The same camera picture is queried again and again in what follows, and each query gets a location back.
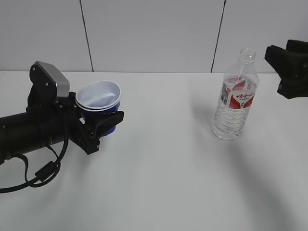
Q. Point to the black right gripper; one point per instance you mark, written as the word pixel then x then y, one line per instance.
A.
pixel 291 64

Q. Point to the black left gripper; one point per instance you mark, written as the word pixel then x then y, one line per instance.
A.
pixel 66 114

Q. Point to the blue paper cup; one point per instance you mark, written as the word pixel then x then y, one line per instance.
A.
pixel 99 97

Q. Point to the clear Wahaha water bottle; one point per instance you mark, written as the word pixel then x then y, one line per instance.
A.
pixel 237 92

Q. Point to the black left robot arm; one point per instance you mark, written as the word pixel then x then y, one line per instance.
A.
pixel 46 124

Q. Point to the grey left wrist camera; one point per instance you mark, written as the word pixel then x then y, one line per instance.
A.
pixel 49 86

